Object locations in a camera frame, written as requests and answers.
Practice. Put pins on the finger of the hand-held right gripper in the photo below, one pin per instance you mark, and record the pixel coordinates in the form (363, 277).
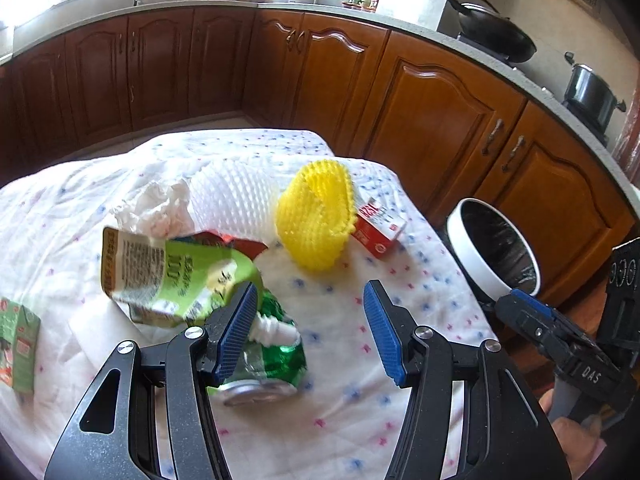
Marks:
(545, 325)

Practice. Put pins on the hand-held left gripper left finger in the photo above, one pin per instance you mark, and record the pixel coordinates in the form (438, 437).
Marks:
(235, 330)

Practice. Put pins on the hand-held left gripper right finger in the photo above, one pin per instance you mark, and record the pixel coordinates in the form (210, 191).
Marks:
(382, 330)

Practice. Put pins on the crushed green can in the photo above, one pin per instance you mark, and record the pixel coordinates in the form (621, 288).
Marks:
(270, 367)

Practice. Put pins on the green spout drink pouch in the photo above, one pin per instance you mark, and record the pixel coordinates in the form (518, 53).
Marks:
(165, 275)

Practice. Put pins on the white bin with black liner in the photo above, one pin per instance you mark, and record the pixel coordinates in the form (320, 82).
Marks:
(465, 245)

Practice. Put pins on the person's right hand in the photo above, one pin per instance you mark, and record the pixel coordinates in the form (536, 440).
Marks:
(570, 442)

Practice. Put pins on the white dotted tablecloth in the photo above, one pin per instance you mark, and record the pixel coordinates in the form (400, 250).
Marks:
(325, 310)

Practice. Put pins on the red wrapper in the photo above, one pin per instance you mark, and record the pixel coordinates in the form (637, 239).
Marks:
(245, 246)

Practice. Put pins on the small red white carton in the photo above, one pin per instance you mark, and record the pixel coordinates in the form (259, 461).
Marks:
(377, 225)

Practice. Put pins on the yellow foam fruit net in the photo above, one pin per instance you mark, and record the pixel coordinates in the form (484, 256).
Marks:
(310, 220)

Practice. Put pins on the white foam fruit net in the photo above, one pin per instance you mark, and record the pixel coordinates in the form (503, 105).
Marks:
(235, 195)

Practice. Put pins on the crumpled white tissue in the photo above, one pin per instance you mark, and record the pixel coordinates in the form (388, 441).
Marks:
(160, 210)

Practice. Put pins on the steel stock pot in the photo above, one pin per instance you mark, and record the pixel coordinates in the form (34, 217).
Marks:
(590, 92)

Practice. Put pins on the small green drink carton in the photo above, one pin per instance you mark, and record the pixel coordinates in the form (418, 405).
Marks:
(20, 345)

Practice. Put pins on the brown wooden base cabinets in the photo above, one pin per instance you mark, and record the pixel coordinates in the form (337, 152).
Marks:
(425, 110)

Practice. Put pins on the gas stove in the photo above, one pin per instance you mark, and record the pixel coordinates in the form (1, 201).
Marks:
(515, 66)

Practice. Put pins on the black wok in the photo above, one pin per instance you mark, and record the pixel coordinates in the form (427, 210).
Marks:
(495, 30)

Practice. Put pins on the grey kitchen countertop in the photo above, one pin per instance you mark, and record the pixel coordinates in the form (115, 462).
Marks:
(400, 22)

